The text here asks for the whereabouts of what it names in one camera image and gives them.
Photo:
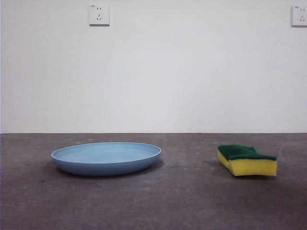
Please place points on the yellow sponge with green pad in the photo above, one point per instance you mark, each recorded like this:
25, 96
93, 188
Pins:
254, 167

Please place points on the blue round plate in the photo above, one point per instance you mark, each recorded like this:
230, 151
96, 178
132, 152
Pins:
105, 165

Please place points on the white wall socket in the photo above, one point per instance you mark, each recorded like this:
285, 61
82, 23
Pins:
99, 14
299, 15

